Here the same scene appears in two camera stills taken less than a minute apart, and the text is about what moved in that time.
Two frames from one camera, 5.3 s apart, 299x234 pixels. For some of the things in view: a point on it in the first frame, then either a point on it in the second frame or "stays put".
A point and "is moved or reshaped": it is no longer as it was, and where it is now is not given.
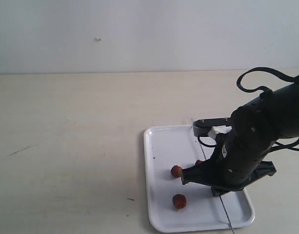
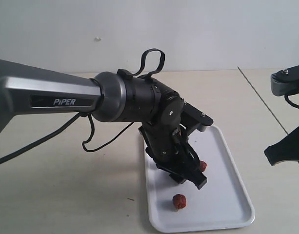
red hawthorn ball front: (179, 201) stays put
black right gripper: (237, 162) to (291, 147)
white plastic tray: (167, 146) stays put
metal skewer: (221, 198) is moved or reshaped
